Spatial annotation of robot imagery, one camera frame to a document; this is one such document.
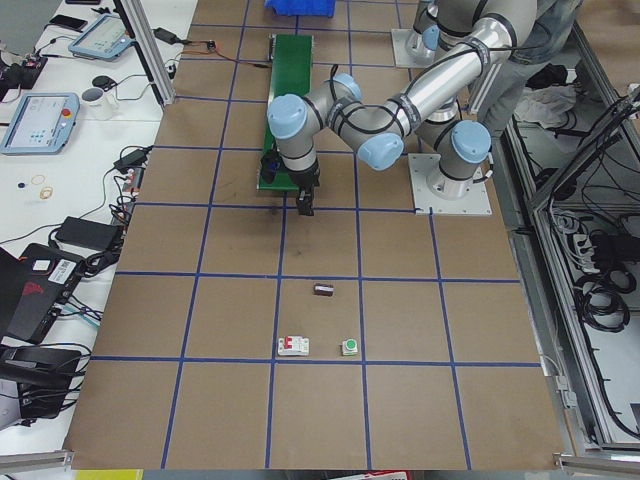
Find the far teach pendant tablet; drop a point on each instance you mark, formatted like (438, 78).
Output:
(105, 39)

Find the teach pendant tablet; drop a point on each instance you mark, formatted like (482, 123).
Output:
(105, 39)
(42, 124)

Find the wrist black camera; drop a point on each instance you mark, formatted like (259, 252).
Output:
(269, 166)

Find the person in grey jacket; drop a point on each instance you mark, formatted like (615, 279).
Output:
(551, 29)

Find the near teach pendant tablet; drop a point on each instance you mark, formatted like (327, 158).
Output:
(42, 124)

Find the green push button switch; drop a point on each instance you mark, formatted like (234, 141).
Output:
(349, 347)

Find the brown cylindrical capacitor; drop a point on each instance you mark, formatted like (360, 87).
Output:
(324, 290)

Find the aluminium frame post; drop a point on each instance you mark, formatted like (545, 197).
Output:
(137, 25)

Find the blue plastic bin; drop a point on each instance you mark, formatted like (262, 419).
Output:
(324, 8)

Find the green conveyor belt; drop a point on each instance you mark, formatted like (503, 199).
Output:
(291, 65)

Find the black computer mouse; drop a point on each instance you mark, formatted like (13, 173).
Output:
(104, 82)

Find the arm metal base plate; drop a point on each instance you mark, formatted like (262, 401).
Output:
(401, 57)
(435, 194)

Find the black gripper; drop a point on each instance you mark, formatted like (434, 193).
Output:
(305, 179)

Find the small black power adapter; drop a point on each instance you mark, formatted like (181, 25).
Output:
(166, 36)

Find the black laptop computer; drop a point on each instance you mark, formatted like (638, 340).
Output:
(34, 286)

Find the black smartphone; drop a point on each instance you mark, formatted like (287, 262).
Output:
(68, 22)

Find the black power adapter brick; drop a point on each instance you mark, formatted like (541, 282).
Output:
(88, 234)

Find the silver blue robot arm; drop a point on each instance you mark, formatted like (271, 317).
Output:
(474, 36)
(424, 35)

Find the white red circuit breaker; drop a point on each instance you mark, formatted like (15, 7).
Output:
(293, 345)

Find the white mug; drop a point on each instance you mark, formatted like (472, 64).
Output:
(100, 104)

